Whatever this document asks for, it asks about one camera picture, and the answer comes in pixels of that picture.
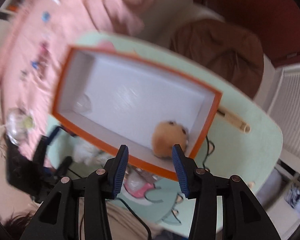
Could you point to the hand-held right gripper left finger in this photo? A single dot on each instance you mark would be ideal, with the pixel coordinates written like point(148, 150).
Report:
point(120, 172)

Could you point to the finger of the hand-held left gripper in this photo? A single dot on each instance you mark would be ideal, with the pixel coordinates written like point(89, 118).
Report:
point(64, 166)
point(48, 140)

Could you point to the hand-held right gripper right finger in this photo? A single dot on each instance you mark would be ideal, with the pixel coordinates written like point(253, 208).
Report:
point(180, 172)

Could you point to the orange hamster plush toy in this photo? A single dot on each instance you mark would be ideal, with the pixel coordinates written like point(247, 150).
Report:
point(168, 140)

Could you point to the orange cardboard box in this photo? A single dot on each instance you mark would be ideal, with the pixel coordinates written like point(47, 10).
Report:
point(140, 100)

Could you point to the green cartoon print desktop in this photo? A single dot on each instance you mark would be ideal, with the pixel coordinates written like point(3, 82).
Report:
point(240, 142)

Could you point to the pink and white item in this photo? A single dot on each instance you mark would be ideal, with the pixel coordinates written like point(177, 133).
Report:
point(138, 186)

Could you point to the white fluffy item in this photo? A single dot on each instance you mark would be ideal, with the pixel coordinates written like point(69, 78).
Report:
point(86, 151)

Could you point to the clear plastic bag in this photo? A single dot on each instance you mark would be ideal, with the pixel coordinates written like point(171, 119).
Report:
point(17, 127)

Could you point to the beige cloth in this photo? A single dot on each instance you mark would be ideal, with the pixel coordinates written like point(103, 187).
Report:
point(125, 217)

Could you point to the clear plastic wrapper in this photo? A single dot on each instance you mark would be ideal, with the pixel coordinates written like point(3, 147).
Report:
point(83, 103)

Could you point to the striped cloth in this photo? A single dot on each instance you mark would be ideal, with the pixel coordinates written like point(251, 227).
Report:
point(295, 195)

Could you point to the white louvred panel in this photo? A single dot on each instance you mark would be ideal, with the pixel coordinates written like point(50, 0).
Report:
point(292, 105)

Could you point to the pink blanket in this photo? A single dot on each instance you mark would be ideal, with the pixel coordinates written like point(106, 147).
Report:
point(84, 10)

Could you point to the dark red wardrobe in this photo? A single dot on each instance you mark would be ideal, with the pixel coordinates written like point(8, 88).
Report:
point(252, 5)

